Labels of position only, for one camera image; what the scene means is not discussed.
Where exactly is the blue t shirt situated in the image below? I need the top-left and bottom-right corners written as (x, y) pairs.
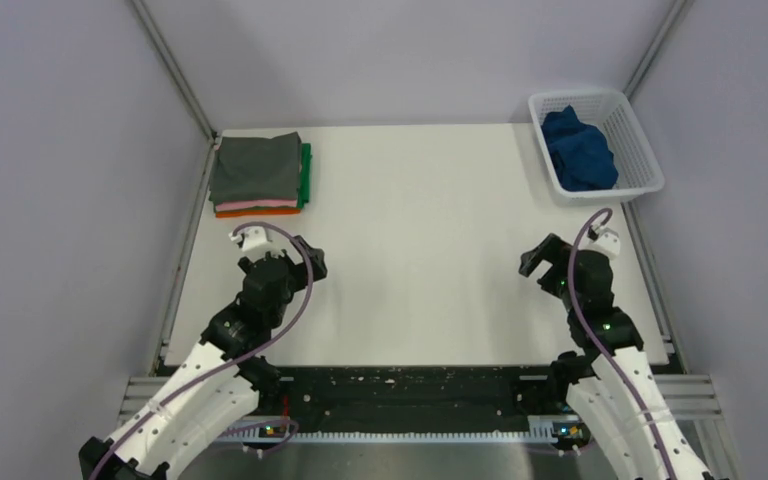
top-left (541, 105), bottom-right (619, 192)

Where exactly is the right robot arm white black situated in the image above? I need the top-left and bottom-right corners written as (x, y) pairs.
top-left (519, 234), bottom-right (715, 479)

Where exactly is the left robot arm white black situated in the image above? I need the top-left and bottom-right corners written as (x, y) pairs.
top-left (78, 222), bottom-right (328, 479)

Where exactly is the orange folded t shirt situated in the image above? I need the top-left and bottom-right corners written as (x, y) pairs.
top-left (215, 207), bottom-right (302, 218)

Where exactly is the pink folded t shirt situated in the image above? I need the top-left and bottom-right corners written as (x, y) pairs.
top-left (214, 199), bottom-right (299, 212)

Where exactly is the green folded t shirt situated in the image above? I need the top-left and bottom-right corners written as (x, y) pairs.
top-left (297, 143), bottom-right (313, 210)

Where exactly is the white plastic basket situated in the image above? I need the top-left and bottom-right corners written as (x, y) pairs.
top-left (528, 87), bottom-right (665, 206)

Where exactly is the grey folded t shirt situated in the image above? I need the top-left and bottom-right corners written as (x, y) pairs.
top-left (209, 132), bottom-right (302, 204)

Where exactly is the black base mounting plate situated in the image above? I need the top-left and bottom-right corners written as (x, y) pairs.
top-left (252, 366), bottom-right (574, 434)

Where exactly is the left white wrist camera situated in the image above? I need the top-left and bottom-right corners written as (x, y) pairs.
top-left (229, 226), bottom-right (272, 256)

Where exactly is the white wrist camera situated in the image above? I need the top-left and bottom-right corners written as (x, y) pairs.
top-left (587, 225), bottom-right (621, 260)
top-left (229, 226), bottom-right (272, 256)

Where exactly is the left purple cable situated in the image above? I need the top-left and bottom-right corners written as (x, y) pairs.
top-left (89, 221), bottom-right (316, 480)

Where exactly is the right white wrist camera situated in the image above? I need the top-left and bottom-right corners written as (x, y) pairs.
top-left (587, 225), bottom-right (621, 260)

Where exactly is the left aluminium frame rail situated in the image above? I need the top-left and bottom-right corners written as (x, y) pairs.
top-left (102, 0), bottom-right (220, 480)

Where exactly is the aluminium frame rail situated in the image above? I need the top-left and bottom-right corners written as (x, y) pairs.
top-left (622, 0), bottom-right (743, 480)
top-left (102, 0), bottom-right (220, 480)

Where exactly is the grey slotted cable duct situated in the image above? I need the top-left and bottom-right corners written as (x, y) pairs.
top-left (142, 423), bottom-right (558, 445)

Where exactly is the right aluminium frame rail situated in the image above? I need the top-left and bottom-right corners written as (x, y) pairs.
top-left (622, 0), bottom-right (743, 480)

